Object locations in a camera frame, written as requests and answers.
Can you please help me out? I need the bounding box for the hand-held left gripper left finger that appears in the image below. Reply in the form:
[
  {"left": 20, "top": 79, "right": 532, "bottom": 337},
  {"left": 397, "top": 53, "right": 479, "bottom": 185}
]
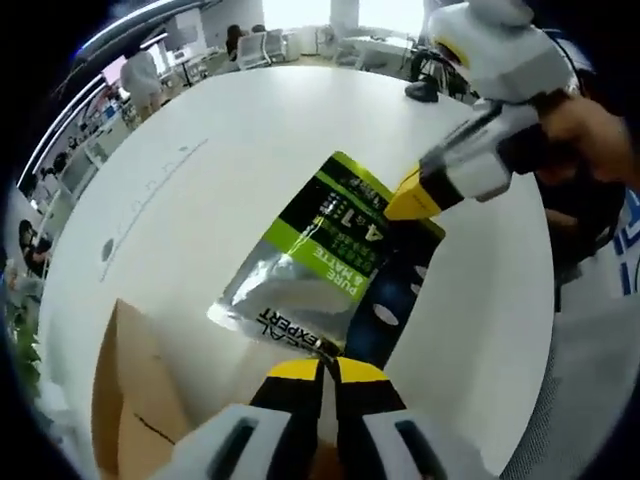
[{"left": 172, "top": 358, "right": 321, "bottom": 480}]

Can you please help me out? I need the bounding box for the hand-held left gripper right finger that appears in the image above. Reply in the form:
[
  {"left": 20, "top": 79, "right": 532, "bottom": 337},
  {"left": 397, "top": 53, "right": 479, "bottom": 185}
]
[{"left": 332, "top": 357, "right": 496, "bottom": 480}]

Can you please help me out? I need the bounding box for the brown cardboard shoe box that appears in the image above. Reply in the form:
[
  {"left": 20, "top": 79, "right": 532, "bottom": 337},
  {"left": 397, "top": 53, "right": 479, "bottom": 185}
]
[{"left": 91, "top": 297, "right": 346, "bottom": 480}]

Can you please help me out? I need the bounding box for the green silver soft packet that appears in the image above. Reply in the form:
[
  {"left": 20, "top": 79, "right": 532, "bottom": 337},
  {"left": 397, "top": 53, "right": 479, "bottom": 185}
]
[{"left": 206, "top": 149, "right": 447, "bottom": 382}]

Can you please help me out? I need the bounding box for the person's right hand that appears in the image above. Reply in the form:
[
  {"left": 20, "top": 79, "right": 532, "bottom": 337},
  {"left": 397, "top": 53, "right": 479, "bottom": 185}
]
[{"left": 535, "top": 92, "right": 614, "bottom": 184}]

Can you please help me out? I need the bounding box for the small black object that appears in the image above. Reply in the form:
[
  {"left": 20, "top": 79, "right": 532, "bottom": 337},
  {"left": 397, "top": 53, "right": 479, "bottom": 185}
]
[{"left": 403, "top": 78, "right": 442, "bottom": 105}]

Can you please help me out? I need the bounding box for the white office chair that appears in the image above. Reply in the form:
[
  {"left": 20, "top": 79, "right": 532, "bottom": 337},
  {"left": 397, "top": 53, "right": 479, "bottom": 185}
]
[{"left": 236, "top": 30, "right": 275, "bottom": 70}]

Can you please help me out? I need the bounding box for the blue white wall poster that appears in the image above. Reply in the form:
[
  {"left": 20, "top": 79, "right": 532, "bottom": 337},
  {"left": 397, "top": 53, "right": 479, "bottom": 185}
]
[{"left": 597, "top": 187, "right": 640, "bottom": 301}]

